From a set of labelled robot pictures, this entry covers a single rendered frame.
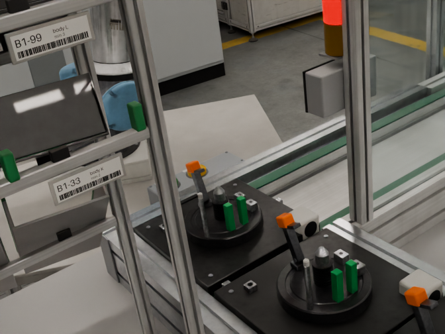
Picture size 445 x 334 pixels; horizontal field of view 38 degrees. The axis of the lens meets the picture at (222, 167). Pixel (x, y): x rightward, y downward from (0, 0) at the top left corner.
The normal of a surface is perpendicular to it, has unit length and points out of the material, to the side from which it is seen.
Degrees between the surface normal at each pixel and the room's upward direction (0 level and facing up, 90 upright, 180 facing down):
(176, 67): 90
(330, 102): 90
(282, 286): 0
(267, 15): 90
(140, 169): 90
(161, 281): 0
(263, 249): 0
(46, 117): 65
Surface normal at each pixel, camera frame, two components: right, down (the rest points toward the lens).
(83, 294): -0.13, -0.87
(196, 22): 0.49, 0.36
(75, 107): 0.34, -0.03
